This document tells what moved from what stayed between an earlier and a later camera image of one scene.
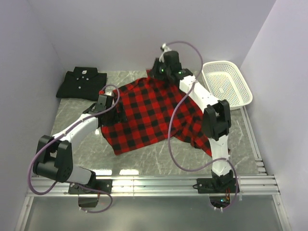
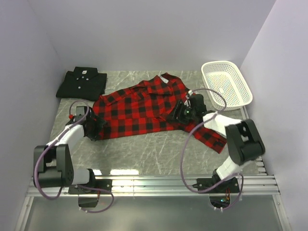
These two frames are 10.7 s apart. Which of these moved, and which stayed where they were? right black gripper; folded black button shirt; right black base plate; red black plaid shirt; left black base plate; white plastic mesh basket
Moved: right black gripper; red black plaid shirt
Stayed: right black base plate; folded black button shirt; white plastic mesh basket; left black base plate
